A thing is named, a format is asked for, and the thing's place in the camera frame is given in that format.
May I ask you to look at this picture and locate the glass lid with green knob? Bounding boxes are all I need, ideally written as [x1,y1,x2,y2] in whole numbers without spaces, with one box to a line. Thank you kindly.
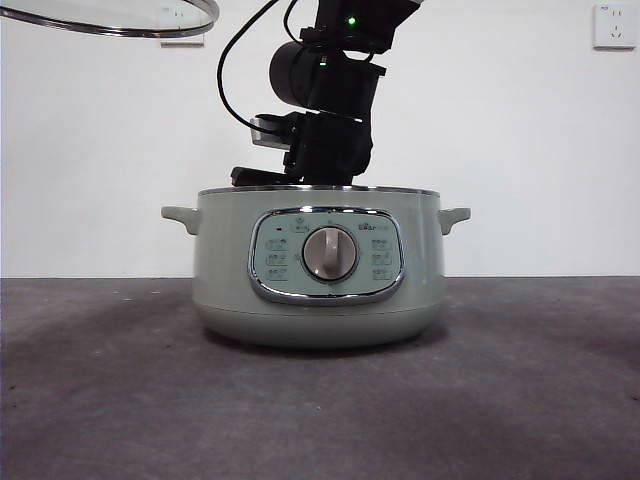
[0,0,221,38]

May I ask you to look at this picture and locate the pale green electric cooking pot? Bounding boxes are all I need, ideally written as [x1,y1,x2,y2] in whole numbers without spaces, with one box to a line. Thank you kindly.
[160,184,471,350]

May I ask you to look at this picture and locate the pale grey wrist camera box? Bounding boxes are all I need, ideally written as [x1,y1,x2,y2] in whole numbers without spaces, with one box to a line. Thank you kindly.
[249,115,292,150]

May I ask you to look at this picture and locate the black cable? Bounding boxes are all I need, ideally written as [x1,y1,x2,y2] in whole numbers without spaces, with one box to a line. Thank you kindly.
[216,0,302,127]

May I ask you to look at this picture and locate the white wall socket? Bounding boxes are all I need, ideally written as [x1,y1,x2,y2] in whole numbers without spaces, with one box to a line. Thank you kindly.
[592,4,640,51]
[159,0,205,49]

